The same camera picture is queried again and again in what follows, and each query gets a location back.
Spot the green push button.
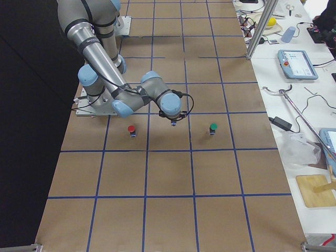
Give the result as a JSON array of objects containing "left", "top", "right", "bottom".
[{"left": 209, "top": 123, "right": 218, "bottom": 135}]

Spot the wooden cutting board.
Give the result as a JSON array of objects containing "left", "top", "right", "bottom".
[{"left": 296, "top": 174, "right": 335, "bottom": 208}]

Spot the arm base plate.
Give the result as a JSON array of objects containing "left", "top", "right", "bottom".
[
  {"left": 114, "top": 16, "right": 132, "bottom": 37},
  {"left": 74, "top": 88, "right": 117, "bottom": 117}
]

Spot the yellow lemon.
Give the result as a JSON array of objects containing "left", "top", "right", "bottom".
[{"left": 266, "top": 17, "right": 277, "bottom": 28}]

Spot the beige tray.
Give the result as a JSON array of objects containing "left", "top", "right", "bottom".
[{"left": 245, "top": 12, "right": 283, "bottom": 37}]

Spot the teach pendant tablet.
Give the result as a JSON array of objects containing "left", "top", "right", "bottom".
[
  {"left": 319, "top": 128, "right": 335, "bottom": 167},
  {"left": 277, "top": 50, "right": 318, "bottom": 80}
]

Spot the blue plastic cup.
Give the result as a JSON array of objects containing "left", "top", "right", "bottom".
[{"left": 280, "top": 26, "right": 296, "bottom": 44}]

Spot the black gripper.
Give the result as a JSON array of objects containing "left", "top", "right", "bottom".
[{"left": 165, "top": 111, "right": 184, "bottom": 123}]

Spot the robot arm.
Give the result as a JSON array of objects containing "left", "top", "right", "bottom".
[{"left": 57, "top": 1, "right": 187, "bottom": 121}]

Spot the aluminium frame post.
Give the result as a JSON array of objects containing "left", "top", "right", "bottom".
[{"left": 246, "top": 0, "right": 278, "bottom": 60}]

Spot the metal reacher grabber tool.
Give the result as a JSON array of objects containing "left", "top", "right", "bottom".
[{"left": 262, "top": 84, "right": 336, "bottom": 162}]

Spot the red push button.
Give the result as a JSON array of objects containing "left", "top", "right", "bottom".
[{"left": 128, "top": 125, "right": 137, "bottom": 138}]

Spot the clear plastic bag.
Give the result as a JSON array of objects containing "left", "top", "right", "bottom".
[{"left": 280, "top": 132, "right": 321, "bottom": 165}]

